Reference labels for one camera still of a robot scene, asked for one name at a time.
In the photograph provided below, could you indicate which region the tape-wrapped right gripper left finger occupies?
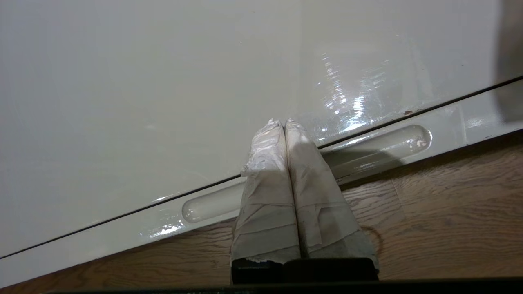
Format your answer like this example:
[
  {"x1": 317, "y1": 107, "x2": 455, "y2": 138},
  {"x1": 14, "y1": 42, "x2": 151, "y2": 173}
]
[{"x1": 229, "y1": 118, "x2": 303, "y2": 263}]

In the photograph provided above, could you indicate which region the grey glossy low cabinet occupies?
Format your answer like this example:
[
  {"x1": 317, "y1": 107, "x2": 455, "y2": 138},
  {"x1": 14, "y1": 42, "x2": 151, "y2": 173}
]
[{"x1": 0, "y1": 0, "x2": 523, "y2": 259}]

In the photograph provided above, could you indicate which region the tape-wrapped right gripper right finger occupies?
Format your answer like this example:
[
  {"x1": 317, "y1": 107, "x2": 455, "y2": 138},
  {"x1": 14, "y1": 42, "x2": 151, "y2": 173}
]
[{"x1": 284, "y1": 118, "x2": 380, "y2": 270}]

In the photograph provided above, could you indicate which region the grey glossy drawer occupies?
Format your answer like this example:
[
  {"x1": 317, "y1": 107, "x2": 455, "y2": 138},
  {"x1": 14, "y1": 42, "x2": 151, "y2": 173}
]
[{"x1": 0, "y1": 77, "x2": 523, "y2": 289}]

